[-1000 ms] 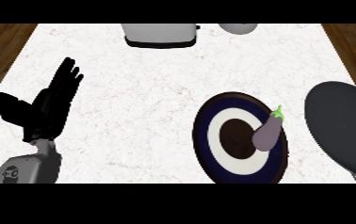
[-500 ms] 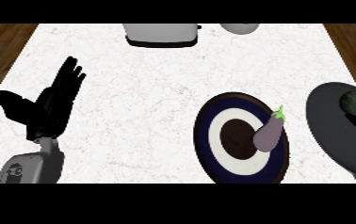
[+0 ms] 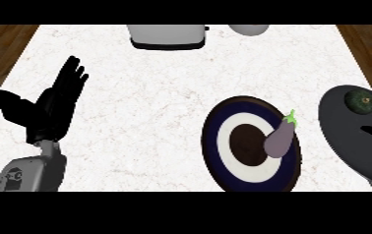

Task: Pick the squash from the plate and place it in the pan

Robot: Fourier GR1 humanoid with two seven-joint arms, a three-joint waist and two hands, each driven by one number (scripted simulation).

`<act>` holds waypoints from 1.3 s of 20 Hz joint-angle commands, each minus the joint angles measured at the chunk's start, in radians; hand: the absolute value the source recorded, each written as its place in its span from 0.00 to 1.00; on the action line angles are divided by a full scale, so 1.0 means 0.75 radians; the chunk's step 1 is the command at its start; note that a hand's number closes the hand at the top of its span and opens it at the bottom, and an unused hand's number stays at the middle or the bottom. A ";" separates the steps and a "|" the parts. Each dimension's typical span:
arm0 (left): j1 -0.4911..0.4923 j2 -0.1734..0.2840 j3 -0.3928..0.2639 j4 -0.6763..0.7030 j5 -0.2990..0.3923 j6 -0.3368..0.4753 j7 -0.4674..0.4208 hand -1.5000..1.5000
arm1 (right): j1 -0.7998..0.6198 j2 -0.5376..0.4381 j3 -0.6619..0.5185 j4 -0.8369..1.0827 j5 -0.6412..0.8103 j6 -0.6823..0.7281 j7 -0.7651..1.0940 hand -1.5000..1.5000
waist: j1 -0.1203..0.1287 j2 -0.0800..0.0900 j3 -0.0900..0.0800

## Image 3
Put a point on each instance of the white round bowl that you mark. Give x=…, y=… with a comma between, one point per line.
x=249, y=29

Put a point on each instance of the dark green squash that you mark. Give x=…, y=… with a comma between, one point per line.
x=359, y=101

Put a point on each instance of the dark blue and white plate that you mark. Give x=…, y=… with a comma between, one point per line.
x=243, y=175

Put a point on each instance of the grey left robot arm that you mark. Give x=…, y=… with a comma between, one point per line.
x=35, y=172

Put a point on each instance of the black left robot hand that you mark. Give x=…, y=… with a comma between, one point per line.
x=54, y=110

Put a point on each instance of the grey toaster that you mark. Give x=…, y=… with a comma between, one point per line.
x=167, y=36

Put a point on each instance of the purple eggplant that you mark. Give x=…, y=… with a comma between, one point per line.
x=280, y=140

